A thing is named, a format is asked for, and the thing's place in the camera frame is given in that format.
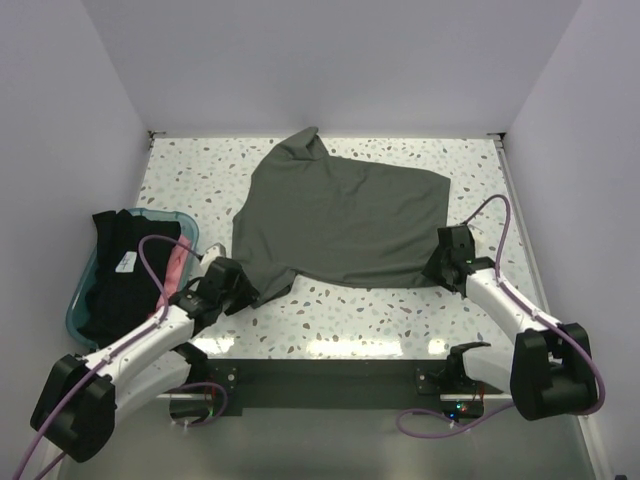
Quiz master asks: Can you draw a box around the dark grey t shirt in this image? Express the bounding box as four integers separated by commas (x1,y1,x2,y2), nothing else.
232,127,451,307

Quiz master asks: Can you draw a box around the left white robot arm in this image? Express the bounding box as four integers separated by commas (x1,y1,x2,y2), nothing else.
30,257,258,463

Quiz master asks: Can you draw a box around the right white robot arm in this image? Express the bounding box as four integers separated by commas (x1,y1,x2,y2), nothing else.
423,225,605,421

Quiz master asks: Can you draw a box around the pink t shirt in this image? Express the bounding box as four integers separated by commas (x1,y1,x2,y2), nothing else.
138,235,192,318

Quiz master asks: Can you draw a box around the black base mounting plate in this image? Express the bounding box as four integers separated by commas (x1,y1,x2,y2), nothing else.
169,359,486,423

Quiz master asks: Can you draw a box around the black t shirt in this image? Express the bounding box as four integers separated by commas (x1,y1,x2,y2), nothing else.
78,210,181,348

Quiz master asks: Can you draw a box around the teal plastic laundry basket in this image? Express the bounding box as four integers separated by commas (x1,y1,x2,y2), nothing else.
66,208,199,350

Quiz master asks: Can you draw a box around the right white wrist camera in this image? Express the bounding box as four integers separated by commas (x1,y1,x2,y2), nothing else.
470,229,488,252

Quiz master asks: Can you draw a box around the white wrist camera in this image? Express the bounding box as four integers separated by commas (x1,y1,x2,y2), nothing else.
470,229,488,252
199,242,226,272

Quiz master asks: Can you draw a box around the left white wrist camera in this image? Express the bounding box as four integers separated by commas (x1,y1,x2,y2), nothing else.
199,242,226,272

